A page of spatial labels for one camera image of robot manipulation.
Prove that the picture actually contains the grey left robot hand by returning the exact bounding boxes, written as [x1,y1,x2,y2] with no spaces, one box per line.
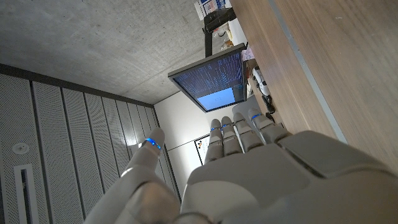
[83,108,398,224]

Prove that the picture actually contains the white game controller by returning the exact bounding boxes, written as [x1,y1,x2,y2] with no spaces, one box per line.
[251,66,271,97]

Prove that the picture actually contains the black computer monitor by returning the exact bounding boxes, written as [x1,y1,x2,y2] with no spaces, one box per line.
[167,43,248,114]

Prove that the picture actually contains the white wipes canister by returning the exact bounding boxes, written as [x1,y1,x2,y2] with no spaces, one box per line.
[193,0,233,20]

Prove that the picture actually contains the white ceiling vent slot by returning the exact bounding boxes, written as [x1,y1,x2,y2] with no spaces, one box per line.
[13,163,40,224]

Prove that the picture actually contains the round ceiling sensor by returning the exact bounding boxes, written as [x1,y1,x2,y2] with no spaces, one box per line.
[12,142,30,156]

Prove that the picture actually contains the wall poster board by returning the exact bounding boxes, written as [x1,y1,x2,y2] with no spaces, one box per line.
[193,133,213,166]

